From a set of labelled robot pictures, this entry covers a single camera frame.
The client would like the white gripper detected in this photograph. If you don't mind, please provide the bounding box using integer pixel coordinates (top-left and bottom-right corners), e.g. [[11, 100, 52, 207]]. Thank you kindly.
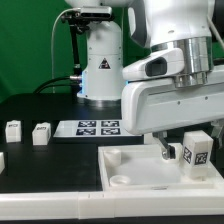
[[121, 69, 224, 160]]

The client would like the white square tabletop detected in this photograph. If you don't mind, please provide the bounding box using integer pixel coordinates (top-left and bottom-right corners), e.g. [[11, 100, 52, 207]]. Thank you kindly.
[[98, 143, 224, 191]]

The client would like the white sheet with AprilTags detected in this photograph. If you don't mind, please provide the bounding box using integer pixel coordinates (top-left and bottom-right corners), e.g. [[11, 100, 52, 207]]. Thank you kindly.
[[53, 120, 134, 138]]

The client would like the white obstacle fence bar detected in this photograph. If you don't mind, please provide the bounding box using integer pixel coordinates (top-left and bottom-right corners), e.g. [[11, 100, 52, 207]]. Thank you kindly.
[[0, 189, 224, 221]]

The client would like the white part at left edge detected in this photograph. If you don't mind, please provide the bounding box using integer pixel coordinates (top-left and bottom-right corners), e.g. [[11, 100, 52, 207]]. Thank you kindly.
[[0, 152, 5, 174]]

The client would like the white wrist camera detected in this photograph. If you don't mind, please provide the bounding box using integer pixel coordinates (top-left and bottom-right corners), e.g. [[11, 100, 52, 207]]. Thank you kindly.
[[122, 48, 185, 81]]

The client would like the black cable bundle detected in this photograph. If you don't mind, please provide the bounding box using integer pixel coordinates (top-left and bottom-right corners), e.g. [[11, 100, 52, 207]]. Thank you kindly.
[[33, 75, 83, 94]]

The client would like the black camera on stand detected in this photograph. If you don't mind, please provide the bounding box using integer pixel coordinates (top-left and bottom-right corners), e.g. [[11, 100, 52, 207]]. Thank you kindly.
[[61, 6, 113, 22]]

